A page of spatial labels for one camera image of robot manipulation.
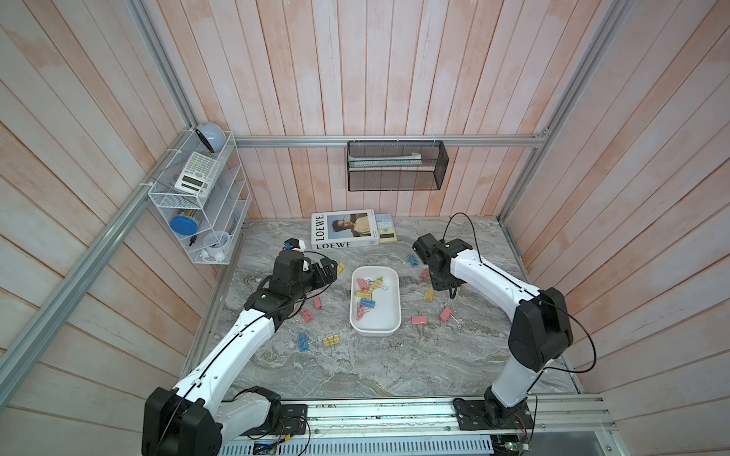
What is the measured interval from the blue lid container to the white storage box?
1.66 feet

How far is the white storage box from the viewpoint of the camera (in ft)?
2.93

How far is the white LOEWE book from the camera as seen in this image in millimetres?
1123

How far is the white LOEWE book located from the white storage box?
13 centimetres

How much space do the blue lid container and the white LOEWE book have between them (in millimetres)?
429

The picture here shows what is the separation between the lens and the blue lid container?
30.5 inches
